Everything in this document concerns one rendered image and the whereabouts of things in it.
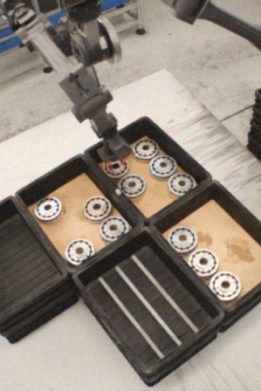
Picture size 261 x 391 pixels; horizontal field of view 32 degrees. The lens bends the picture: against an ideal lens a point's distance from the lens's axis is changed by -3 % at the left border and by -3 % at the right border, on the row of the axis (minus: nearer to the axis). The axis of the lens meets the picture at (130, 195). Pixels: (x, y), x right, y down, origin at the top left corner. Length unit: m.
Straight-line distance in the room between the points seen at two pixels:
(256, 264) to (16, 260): 0.83
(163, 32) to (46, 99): 1.13
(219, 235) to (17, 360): 0.83
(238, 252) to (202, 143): 0.62
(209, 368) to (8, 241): 0.83
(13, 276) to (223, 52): 2.57
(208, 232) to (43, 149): 0.87
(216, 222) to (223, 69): 2.01
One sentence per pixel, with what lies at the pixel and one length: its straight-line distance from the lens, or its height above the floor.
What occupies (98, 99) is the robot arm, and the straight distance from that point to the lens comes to 1.15.
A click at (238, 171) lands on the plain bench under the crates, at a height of 0.70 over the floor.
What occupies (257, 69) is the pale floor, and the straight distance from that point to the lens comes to 3.54.
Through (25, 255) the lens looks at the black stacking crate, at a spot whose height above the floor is 0.83.
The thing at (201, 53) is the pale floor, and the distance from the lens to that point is 3.63.
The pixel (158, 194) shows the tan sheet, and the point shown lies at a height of 0.83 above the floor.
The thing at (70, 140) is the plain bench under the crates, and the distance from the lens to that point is 2.10.
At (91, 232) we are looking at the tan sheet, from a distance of 1.64.
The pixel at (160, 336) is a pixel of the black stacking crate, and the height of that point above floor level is 0.83.
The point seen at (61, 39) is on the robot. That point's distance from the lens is 2.27.
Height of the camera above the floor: 2.23
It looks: 55 degrees down
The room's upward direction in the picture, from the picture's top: 8 degrees counter-clockwise
